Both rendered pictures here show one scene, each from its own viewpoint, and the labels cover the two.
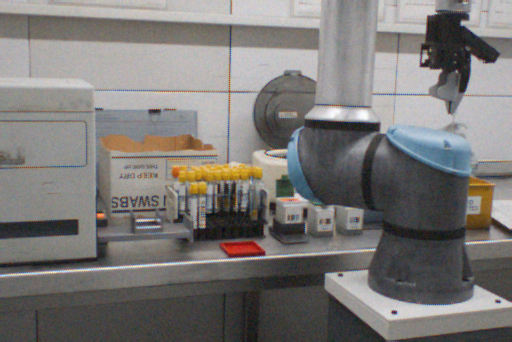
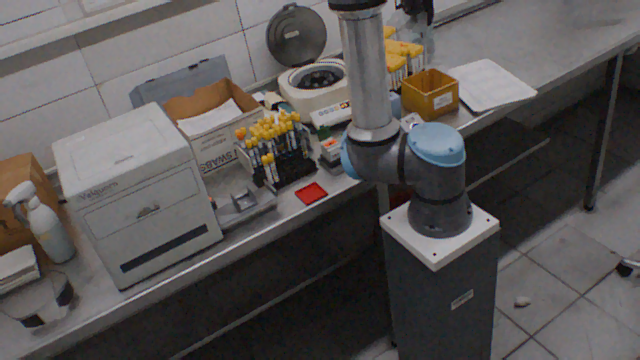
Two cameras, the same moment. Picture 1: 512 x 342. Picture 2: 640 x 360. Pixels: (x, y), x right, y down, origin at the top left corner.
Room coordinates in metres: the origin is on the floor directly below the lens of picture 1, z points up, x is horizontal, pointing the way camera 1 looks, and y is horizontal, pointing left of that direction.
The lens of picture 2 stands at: (0.06, 0.10, 1.74)
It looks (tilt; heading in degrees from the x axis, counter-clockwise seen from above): 35 degrees down; 353
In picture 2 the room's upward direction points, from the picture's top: 11 degrees counter-clockwise
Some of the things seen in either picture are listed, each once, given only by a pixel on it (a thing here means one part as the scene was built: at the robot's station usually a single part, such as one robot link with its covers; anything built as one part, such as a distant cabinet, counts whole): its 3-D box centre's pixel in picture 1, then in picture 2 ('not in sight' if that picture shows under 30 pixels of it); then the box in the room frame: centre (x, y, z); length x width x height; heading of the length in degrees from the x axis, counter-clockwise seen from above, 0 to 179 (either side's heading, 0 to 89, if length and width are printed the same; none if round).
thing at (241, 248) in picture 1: (242, 248); (311, 193); (1.15, 0.02, 0.88); 0.07 x 0.07 x 0.01; 19
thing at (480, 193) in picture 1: (450, 201); (430, 94); (1.42, -0.43, 0.93); 0.13 x 0.13 x 0.10; 15
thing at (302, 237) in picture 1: (288, 228); (332, 160); (1.25, -0.07, 0.89); 0.09 x 0.05 x 0.04; 19
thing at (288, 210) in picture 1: (289, 215); (331, 152); (1.25, -0.07, 0.92); 0.05 x 0.04 x 0.06; 19
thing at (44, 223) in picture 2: not in sight; (40, 224); (1.16, 0.71, 1.00); 0.09 x 0.08 x 0.24; 19
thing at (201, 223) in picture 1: (218, 206); (281, 159); (1.26, 0.08, 0.93); 0.17 x 0.09 x 0.11; 109
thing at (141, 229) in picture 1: (133, 226); (237, 205); (1.12, 0.22, 0.92); 0.21 x 0.07 x 0.05; 109
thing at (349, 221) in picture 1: (349, 216); not in sight; (1.30, -0.19, 0.91); 0.05 x 0.04 x 0.07; 19
